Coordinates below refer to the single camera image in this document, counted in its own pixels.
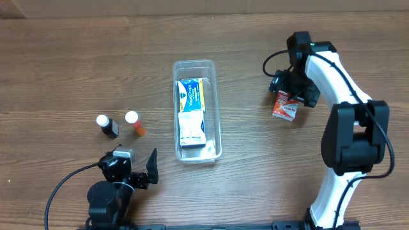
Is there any red white medicine box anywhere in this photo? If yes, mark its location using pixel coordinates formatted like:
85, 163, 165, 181
272, 91, 298, 121

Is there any orange pill bottle white cap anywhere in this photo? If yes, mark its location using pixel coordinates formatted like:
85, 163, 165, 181
125, 111, 146, 136

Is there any clear plastic container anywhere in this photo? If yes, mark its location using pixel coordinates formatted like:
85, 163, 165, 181
173, 59, 222, 163

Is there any white blue medicine box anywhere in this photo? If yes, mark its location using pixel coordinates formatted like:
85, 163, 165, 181
178, 111, 206, 147

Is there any blue yellow cough drops box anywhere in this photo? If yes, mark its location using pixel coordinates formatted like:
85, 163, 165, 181
177, 78, 205, 112

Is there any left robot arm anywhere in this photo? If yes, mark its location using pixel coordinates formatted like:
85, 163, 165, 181
86, 145, 158, 229

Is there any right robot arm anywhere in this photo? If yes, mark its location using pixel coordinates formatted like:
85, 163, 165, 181
269, 31, 394, 230

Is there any dark bottle white cap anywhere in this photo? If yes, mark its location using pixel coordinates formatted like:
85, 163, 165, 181
96, 114, 120, 139

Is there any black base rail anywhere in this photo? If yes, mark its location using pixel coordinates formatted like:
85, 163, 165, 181
127, 220, 360, 230

